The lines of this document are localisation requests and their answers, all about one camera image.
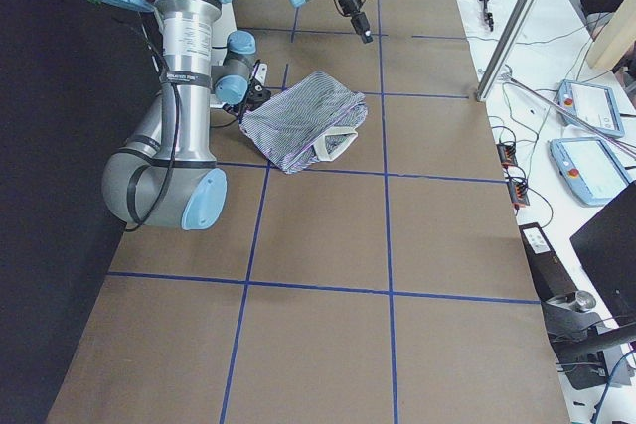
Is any far blue teach pendant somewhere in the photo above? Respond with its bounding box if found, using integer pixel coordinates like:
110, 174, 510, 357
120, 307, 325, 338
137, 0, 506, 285
556, 79, 625, 138

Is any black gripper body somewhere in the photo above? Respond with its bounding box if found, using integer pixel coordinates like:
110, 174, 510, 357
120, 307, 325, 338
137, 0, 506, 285
245, 84, 271, 111
337, 0, 367, 22

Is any wooden board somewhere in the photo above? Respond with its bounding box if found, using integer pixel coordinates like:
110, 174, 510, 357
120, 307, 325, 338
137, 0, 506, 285
581, 0, 635, 70

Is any orange black connector box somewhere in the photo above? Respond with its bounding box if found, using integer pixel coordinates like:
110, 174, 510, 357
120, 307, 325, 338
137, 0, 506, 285
496, 142, 518, 169
507, 178, 530, 210

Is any navy white striped polo shirt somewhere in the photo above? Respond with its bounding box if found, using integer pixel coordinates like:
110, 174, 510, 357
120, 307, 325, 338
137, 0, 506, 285
240, 71, 368, 174

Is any black computer monitor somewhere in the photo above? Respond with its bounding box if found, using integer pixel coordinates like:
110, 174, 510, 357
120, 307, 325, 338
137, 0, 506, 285
570, 184, 636, 325

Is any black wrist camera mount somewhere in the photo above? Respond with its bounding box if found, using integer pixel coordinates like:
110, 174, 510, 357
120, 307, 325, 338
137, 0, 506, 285
222, 97, 249, 122

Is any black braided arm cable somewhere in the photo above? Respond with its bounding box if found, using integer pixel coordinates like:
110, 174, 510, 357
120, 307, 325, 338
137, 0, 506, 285
118, 11, 249, 234

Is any near blue teach pendant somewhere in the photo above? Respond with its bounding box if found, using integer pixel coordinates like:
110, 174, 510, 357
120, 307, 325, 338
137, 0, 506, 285
549, 137, 632, 207

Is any blue network cable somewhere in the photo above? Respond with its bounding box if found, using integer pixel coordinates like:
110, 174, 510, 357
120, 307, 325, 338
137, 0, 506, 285
590, 344, 636, 424

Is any blue teach pendant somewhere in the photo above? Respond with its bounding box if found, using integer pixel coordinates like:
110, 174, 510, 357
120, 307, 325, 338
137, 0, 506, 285
549, 137, 632, 207
556, 79, 625, 138

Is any black box with white label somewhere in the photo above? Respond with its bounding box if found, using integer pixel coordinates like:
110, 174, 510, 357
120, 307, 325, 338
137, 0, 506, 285
519, 222, 577, 302

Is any near orange black connector box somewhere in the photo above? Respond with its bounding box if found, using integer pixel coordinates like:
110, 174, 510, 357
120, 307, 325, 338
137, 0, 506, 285
507, 178, 530, 210

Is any far orange black connector box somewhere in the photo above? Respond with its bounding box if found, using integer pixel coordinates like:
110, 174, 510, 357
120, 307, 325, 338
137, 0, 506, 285
496, 142, 518, 169

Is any aluminium extrusion frame post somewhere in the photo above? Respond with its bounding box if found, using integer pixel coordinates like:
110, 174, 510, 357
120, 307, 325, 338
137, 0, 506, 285
475, 0, 537, 102

